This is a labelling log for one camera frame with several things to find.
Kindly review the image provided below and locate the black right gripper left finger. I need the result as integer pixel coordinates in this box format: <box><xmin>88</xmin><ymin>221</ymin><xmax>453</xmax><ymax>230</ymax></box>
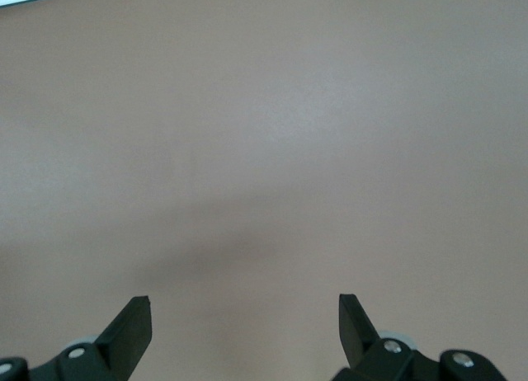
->
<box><xmin>0</xmin><ymin>296</ymin><xmax>153</xmax><ymax>381</ymax></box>

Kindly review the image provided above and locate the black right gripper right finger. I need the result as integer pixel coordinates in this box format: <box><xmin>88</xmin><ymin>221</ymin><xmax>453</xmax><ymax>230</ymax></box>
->
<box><xmin>332</xmin><ymin>293</ymin><xmax>507</xmax><ymax>381</ymax></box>

